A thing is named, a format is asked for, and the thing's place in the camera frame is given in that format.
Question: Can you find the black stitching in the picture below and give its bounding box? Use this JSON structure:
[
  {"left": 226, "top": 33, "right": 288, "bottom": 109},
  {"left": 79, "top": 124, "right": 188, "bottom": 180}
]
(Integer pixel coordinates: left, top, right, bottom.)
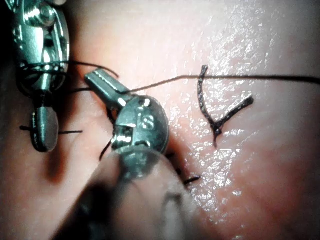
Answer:
[{"left": 165, "top": 65, "right": 255, "bottom": 186}]

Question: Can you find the black thread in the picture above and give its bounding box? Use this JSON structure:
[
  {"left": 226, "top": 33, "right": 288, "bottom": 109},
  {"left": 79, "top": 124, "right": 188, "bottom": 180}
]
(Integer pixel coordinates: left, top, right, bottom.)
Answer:
[{"left": 16, "top": 59, "right": 320, "bottom": 161}]

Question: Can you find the left arm needle driver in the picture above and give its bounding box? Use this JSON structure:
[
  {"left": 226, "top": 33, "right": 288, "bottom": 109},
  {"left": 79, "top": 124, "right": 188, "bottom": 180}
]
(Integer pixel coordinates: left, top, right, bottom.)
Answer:
[{"left": 111, "top": 95, "right": 171, "bottom": 155}]

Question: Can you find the left arm needle driver jaw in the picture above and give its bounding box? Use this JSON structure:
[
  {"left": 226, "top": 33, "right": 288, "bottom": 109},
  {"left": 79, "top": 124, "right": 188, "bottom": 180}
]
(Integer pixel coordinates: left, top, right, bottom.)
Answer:
[
  {"left": 92, "top": 69, "right": 131, "bottom": 98},
  {"left": 84, "top": 71, "right": 127, "bottom": 110}
]

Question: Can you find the right arm needle driver jaw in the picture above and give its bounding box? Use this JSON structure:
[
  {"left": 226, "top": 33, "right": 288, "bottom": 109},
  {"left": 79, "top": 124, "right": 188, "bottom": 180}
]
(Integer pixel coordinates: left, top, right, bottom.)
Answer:
[{"left": 30, "top": 73, "right": 60, "bottom": 154}]

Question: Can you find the tissue pad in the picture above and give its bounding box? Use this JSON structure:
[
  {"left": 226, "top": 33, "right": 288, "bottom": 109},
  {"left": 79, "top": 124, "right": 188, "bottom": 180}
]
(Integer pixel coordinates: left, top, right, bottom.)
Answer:
[{"left": 0, "top": 0, "right": 320, "bottom": 240}]

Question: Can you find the right arm needle driver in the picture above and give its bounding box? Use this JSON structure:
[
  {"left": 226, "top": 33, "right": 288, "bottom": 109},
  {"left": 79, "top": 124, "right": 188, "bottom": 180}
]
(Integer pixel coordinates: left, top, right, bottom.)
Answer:
[{"left": 4, "top": 0, "right": 71, "bottom": 87}]

